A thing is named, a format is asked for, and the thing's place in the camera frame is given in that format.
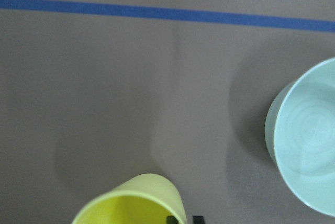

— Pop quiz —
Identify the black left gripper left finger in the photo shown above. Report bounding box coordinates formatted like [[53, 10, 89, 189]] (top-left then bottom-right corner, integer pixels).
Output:
[[166, 216, 177, 224]]

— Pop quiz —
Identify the yellow-green plastic cup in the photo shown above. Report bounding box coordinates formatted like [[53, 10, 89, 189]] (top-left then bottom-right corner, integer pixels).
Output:
[[72, 173, 188, 223]]

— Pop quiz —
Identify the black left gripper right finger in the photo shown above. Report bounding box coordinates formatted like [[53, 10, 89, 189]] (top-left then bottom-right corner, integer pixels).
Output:
[[193, 216, 204, 224]]

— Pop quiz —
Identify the light green ceramic bowl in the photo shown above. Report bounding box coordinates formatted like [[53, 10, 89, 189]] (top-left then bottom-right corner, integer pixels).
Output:
[[264, 58, 334, 216]]

